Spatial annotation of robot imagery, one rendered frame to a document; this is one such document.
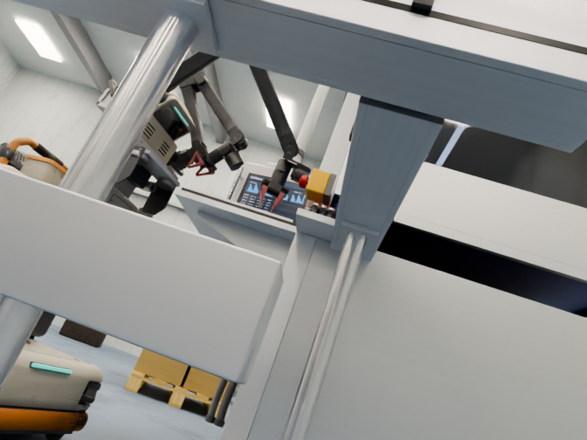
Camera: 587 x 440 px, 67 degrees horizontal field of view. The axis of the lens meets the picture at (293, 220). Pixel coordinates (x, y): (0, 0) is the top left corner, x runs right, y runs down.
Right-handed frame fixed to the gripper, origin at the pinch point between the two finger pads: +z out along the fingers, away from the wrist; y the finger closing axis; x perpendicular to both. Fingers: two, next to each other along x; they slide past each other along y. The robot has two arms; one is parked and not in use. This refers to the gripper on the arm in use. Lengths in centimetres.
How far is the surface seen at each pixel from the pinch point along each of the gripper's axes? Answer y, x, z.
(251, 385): 14, -28, 57
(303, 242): 13.3, -27.9, 15.3
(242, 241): -2.9, -13.4, 18.5
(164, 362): -20, 269, 70
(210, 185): -133, 943, -342
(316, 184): 9.6, -36.4, 0.8
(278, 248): 8.2, -16.2, 16.7
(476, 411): 68, -42, 42
